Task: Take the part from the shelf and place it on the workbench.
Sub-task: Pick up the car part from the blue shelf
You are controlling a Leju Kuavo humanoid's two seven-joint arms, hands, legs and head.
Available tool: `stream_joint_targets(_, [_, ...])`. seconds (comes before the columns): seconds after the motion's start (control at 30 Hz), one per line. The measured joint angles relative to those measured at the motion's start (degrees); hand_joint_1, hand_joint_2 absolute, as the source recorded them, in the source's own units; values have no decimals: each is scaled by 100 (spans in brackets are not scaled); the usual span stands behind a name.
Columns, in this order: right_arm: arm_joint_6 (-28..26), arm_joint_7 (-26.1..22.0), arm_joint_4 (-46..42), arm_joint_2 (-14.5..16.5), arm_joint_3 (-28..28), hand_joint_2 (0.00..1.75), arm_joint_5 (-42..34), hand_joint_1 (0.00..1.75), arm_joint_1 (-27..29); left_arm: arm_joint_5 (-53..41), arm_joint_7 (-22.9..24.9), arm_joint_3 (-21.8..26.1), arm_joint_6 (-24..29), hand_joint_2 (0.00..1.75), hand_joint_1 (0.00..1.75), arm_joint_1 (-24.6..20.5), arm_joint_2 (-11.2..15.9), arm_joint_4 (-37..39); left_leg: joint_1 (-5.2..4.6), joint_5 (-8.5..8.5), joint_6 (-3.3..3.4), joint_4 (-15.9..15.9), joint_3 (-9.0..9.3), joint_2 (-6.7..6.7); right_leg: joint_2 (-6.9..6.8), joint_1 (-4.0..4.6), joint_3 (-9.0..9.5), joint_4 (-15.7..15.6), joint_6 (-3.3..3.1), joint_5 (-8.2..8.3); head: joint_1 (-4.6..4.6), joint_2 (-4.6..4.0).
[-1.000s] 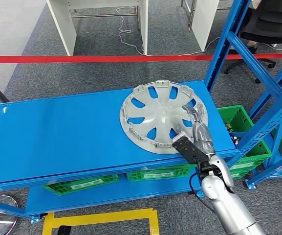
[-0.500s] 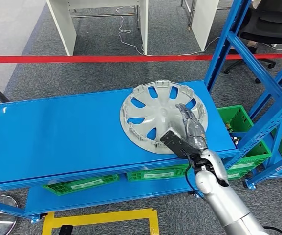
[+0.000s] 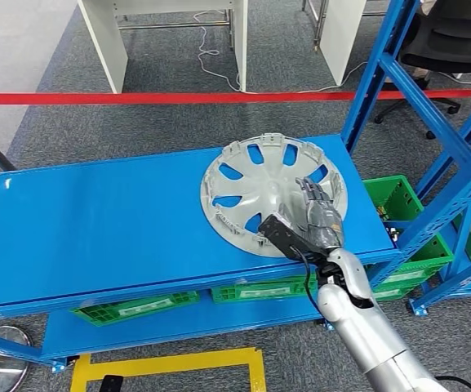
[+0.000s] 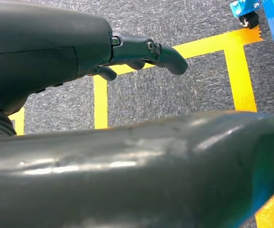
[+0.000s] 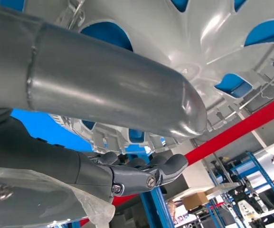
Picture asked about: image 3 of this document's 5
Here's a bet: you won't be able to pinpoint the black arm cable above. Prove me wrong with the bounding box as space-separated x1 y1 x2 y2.
435 374 471 392

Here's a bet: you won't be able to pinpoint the silver-grey plastic wheel cover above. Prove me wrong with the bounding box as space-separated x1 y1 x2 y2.
200 132 349 259

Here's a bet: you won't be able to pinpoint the long blue metal shelf rack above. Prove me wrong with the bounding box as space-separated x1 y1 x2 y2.
0 0 471 376

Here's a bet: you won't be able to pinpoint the yellow floor tape square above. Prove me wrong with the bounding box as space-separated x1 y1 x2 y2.
69 347 267 392

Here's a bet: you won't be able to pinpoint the wide white desk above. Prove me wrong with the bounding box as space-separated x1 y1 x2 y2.
75 0 249 95

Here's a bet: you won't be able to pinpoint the long red barrier belt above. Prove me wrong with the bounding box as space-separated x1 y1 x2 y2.
0 89 471 107

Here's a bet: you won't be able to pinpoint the black office chair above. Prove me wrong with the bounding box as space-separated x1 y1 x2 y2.
372 0 471 142

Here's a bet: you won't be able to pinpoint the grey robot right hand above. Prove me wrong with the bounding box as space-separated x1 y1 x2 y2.
294 176 346 254

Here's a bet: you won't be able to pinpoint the small black white parts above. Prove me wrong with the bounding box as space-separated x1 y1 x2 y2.
375 204 400 242

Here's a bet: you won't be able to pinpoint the black camera cable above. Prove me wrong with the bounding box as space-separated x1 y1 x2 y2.
290 246 321 316

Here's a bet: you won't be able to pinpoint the white floor cable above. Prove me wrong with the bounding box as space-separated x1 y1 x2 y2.
193 9 368 96

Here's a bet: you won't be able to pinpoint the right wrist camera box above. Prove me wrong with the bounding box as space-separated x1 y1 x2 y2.
258 213 330 265

